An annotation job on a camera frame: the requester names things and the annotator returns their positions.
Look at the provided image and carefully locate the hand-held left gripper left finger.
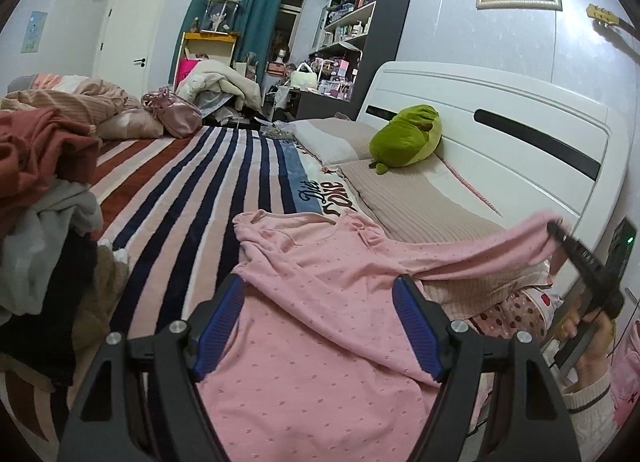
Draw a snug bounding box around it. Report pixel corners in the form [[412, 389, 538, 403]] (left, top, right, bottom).
[[57, 273, 247, 462]]

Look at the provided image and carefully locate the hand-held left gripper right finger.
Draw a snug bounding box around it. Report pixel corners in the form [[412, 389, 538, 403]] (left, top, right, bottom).
[[391, 274, 583, 462]]

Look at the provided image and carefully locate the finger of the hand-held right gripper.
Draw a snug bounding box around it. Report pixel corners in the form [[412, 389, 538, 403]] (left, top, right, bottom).
[[546, 219, 582, 256]]

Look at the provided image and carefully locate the pink dotted shirt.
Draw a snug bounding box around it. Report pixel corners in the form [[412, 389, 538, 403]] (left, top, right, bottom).
[[232, 209, 568, 462]]

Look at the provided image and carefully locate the reddish pink garment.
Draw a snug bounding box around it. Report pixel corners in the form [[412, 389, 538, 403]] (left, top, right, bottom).
[[0, 107, 103, 238]]

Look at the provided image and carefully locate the person's right forearm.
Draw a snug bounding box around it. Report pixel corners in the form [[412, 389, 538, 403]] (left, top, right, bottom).
[[559, 369, 622, 462]]

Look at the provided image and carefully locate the person's right hand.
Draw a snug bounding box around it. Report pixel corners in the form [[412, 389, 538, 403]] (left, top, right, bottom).
[[561, 311, 618, 391]]

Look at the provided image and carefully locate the pink cloth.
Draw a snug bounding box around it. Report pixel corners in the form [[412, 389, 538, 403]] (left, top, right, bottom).
[[607, 337, 640, 423]]

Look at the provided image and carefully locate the tan garment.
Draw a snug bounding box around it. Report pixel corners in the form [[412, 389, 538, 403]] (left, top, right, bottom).
[[75, 244, 131, 338]]

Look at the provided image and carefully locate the large beige ribbed pillow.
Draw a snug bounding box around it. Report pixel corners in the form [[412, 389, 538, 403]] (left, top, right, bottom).
[[337, 156, 553, 315]]

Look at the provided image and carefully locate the striped blanket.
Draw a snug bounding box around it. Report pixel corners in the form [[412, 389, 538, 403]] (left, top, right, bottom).
[[0, 124, 383, 462]]

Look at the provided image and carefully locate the white bed headboard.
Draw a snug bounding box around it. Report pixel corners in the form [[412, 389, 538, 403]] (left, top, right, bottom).
[[356, 61, 633, 293]]

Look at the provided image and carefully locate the black garment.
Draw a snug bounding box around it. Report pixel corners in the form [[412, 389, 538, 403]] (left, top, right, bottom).
[[0, 232, 101, 388]]

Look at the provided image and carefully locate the green plush toy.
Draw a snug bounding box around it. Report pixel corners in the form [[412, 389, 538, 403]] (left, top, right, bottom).
[[369, 104, 443, 176]]

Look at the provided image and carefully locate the light grey garment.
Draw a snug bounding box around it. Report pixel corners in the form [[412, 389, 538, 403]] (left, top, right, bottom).
[[0, 179, 103, 315]]

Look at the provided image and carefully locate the clear plastic bag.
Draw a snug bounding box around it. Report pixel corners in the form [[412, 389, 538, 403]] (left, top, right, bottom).
[[260, 122, 301, 140]]

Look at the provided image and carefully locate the small beige pillow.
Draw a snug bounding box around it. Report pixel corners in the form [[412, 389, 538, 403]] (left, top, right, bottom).
[[292, 117, 381, 168]]

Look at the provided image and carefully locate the pink satin bag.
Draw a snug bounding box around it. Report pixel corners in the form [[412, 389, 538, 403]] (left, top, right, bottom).
[[141, 87, 203, 139]]

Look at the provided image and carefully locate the guitar headstock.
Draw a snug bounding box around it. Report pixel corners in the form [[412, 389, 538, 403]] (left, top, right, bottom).
[[586, 3, 640, 43]]

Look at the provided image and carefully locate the dark grey desk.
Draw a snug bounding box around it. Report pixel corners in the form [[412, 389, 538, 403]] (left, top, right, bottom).
[[295, 89, 362, 121]]

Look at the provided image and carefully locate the cream comforter pile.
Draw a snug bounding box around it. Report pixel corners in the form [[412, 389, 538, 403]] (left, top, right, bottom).
[[177, 59, 263, 115]]

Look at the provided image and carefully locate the magenta shopping bag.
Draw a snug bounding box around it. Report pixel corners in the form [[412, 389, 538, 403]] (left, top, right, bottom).
[[175, 56, 201, 88]]

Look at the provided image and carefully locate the pink striped duvet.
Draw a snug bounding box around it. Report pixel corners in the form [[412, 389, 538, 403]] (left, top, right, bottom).
[[0, 73, 166, 140]]

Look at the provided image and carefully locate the white handbag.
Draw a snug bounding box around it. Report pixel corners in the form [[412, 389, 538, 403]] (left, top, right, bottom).
[[290, 62, 318, 91]]

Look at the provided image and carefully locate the pink trinkets group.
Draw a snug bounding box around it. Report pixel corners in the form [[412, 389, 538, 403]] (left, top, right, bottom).
[[312, 58, 358, 100]]

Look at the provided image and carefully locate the wig mannequin head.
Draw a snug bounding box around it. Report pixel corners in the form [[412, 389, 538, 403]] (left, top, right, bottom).
[[270, 39, 293, 75]]

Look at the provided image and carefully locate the dark grey bookshelf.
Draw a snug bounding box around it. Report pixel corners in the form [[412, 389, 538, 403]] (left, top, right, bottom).
[[295, 0, 416, 120]]

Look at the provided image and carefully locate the yellow shelf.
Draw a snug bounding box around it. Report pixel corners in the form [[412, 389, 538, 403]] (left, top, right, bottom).
[[177, 32, 238, 88]]

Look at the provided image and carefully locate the white door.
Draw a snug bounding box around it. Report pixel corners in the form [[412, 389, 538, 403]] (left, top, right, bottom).
[[92, 0, 167, 93]]

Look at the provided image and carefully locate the glass display case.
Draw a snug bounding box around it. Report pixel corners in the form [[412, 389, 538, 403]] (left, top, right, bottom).
[[202, 0, 242, 35]]

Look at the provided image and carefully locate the window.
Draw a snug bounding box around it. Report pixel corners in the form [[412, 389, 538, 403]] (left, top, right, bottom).
[[272, 0, 313, 68]]

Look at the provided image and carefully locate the small wall poster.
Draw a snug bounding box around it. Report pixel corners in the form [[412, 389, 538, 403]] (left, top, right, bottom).
[[21, 10, 48, 53]]

